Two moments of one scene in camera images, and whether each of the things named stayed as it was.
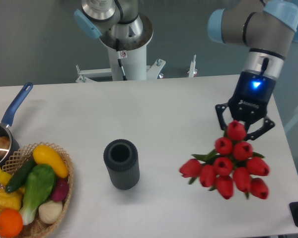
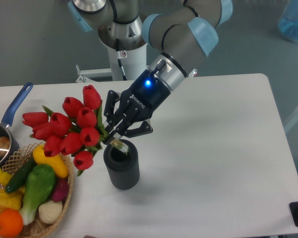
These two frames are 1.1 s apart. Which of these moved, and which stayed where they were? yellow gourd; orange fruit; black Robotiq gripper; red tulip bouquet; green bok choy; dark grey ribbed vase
Moved: black Robotiq gripper; red tulip bouquet
Stayed: dark grey ribbed vase; yellow gourd; orange fruit; green bok choy
